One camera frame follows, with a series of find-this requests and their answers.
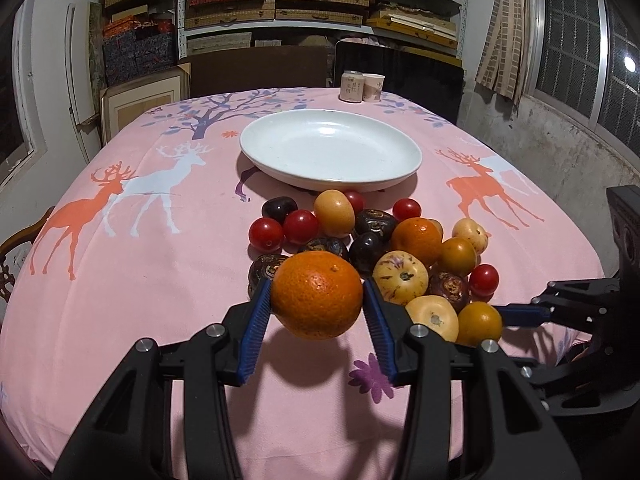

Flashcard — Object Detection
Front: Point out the orange-yellow tomato front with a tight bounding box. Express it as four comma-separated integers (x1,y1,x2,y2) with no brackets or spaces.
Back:
457,301,503,347

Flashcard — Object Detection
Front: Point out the red cherry tomato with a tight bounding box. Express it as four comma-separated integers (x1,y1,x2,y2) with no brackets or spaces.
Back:
283,209,321,246
393,197,422,222
343,190,366,214
248,217,284,254
469,263,500,297

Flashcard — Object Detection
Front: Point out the yellow pepino fruit front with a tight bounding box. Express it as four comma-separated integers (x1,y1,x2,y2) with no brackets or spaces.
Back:
405,295,459,342

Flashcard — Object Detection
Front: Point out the small yellow pepino fruit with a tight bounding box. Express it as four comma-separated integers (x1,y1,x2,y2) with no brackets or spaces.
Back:
451,218,489,255

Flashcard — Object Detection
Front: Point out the yellow striped pepino large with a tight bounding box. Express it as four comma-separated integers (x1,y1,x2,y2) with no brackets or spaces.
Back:
372,250,428,306

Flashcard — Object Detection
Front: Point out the dark purple plum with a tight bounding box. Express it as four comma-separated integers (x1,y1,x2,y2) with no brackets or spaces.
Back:
348,232,385,276
262,196,298,224

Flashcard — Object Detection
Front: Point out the large orange tangerine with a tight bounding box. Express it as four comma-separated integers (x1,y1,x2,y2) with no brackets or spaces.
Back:
270,252,363,340

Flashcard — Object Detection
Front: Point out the small orange-yellow tomato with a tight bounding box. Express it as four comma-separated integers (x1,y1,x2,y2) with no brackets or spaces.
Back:
437,237,476,278

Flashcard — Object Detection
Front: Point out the small tan longan fruit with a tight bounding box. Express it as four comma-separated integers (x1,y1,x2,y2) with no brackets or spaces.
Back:
428,219,444,240

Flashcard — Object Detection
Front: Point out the dark brown water chestnut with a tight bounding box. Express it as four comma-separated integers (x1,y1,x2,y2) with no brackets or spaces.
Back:
354,208,398,244

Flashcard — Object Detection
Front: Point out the red cherry tomato behind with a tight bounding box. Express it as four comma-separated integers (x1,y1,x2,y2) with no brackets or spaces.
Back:
343,190,366,214

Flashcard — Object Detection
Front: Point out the pink deer print tablecloth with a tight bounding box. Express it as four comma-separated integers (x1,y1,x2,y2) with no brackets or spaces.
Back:
1,88,603,479

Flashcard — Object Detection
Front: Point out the large yellow-orange oval fruit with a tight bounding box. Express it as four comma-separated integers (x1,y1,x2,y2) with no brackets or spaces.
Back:
314,190,356,238

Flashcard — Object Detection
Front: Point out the beige patterned curtain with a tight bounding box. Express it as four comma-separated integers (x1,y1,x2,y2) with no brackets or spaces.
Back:
475,0,529,106

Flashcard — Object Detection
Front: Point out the black chair back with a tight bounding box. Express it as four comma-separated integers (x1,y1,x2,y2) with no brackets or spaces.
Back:
334,41,464,124

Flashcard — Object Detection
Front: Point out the white oval plate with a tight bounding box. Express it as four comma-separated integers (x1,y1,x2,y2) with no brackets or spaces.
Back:
239,108,423,193

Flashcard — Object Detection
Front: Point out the barred window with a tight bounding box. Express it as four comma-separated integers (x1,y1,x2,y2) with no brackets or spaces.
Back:
529,0,639,155

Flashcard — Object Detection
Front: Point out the pink paper cup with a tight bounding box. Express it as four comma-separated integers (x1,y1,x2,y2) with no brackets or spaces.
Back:
362,74,385,102

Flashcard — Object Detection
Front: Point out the dark wooden chair back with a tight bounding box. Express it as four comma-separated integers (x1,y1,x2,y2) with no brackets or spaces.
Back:
181,46,333,98

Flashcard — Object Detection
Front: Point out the framed picture leaning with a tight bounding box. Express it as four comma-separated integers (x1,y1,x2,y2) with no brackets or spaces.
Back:
100,63,191,145

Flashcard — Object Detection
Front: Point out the stacked fabric boxes left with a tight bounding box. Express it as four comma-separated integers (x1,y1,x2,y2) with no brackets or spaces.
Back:
99,0,176,86

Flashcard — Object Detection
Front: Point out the metal shelf with boxes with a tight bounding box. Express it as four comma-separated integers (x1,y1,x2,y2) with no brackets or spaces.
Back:
176,0,468,61

